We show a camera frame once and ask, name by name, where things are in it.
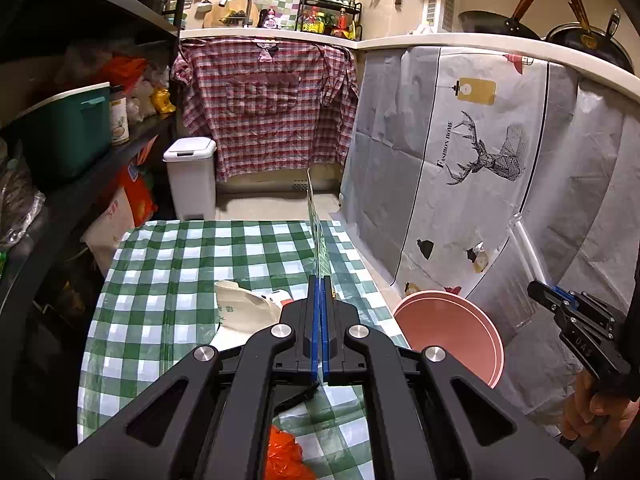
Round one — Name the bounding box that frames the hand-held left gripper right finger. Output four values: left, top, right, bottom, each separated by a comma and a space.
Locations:
321, 275, 586, 480

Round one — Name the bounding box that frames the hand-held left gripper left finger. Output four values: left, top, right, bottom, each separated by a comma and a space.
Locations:
55, 274, 321, 480

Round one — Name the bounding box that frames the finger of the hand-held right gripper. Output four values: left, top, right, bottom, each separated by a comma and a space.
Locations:
550, 286, 617, 332
526, 280, 569, 317

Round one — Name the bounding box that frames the clear plastic wrapper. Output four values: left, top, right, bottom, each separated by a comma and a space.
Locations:
506, 211, 551, 288

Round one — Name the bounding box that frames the green printed wrapper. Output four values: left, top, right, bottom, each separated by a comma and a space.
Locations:
306, 169, 333, 281

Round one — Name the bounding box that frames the pink plastic bin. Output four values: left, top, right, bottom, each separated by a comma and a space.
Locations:
391, 290, 505, 390

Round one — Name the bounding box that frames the orange plastic bag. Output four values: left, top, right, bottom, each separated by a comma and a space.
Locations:
264, 425, 319, 480

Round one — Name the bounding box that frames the person's right hand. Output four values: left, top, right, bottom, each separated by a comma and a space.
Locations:
559, 367, 640, 461

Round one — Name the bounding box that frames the red and white small packet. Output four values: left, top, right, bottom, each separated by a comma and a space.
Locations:
264, 287, 296, 311

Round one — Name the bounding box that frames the cream paper bag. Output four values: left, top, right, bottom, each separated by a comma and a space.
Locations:
214, 280, 283, 333

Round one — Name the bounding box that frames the grey deer printed sheet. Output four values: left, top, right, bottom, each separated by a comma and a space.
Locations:
330, 42, 640, 411

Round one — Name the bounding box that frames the green checked tablecloth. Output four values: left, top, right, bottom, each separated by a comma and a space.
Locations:
76, 219, 416, 480

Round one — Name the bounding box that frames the white pedal bin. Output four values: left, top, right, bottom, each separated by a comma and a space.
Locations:
162, 136, 218, 222

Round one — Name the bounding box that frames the red plaid shirt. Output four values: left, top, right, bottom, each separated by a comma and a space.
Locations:
170, 37, 360, 183

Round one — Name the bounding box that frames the red orange sack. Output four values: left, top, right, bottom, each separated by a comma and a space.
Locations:
117, 165, 157, 227

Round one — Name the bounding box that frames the white sack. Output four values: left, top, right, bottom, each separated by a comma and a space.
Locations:
82, 187, 136, 276

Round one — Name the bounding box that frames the black wok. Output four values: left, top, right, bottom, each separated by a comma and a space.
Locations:
545, 0, 636, 74

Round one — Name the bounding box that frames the yellow plastic bag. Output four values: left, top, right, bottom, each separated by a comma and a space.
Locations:
150, 87, 176, 114

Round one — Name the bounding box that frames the white labelled can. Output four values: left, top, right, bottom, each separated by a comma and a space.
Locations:
110, 85, 131, 147

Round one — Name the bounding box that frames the white kitchen counter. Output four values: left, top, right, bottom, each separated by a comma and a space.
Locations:
177, 27, 640, 107

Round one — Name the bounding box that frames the black spice rack with bottles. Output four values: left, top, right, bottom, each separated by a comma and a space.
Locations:
295, 0, 363, 41

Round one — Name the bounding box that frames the teal storage box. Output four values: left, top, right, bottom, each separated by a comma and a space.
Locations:
15, 82, 113, 188

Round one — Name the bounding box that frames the clear bag of dried goods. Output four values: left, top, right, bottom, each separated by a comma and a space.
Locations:
0, 160, 47, 248

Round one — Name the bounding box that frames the orange bag on shelf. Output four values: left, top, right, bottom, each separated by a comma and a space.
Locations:
97, 56, 149, 92

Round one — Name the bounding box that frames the black pot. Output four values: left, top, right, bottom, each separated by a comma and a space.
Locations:
132, 0, 171, 16

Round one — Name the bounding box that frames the black shelf rack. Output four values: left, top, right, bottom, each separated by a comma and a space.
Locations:
0, 0, 196, 480

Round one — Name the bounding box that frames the black pan with wooden handle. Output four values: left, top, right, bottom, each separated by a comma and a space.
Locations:
457, 0, 543, 42

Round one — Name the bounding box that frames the white wall fixture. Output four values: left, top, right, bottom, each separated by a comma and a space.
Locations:
427, 0, 457, 33

